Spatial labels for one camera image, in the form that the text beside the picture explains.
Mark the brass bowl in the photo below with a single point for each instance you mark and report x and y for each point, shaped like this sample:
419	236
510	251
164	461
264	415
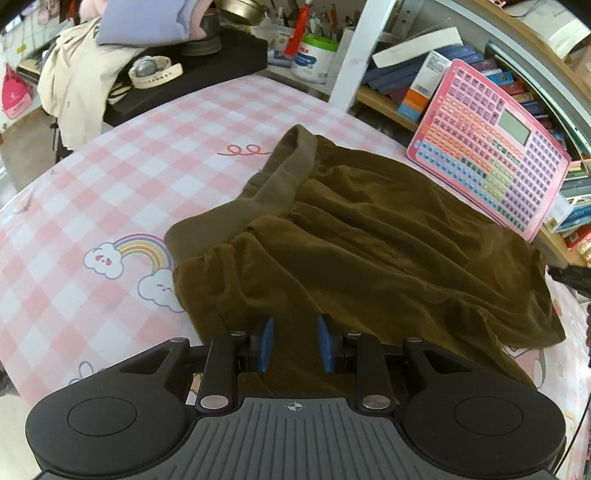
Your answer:
240	11

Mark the beige jacket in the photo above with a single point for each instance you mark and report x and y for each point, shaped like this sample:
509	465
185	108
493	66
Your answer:
78	83

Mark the white mug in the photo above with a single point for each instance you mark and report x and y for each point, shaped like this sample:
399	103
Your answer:
282	39

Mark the pink checked cartoon tablecloth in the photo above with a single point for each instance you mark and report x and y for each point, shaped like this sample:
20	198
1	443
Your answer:
138	152

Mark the red white tube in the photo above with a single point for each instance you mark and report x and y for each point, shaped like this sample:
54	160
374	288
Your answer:
295	41

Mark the white can with green lid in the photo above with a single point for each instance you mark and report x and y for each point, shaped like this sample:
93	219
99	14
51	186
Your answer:
311	62

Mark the pink bag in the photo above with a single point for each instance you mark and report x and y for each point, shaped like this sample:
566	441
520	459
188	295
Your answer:
16	94

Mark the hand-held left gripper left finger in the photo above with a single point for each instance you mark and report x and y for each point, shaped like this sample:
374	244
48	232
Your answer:
264	345

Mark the row of blue books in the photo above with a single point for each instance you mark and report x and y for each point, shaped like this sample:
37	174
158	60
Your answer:
526	99

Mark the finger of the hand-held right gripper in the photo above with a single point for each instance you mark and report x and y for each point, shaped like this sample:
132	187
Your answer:
570	276

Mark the white wooden bookshelf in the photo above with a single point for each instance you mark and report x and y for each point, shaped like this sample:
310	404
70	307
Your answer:
351	46

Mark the pink learning tablet toy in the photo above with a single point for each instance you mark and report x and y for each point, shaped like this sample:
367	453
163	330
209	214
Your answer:
508	166

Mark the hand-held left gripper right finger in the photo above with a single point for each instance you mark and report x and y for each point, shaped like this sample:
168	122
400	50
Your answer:
326	345

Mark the thick white-paged book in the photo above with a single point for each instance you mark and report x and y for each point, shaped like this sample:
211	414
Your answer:
415	46

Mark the small white box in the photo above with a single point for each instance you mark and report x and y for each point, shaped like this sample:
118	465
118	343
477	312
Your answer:
559	212

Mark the holder of pens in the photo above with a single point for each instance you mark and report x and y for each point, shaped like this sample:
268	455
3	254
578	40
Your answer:
330	23

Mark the orange and white box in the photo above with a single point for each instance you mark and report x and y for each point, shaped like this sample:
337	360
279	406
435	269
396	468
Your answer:
422	85

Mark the white watch band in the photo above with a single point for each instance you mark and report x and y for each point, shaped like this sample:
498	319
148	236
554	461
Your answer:
157	76

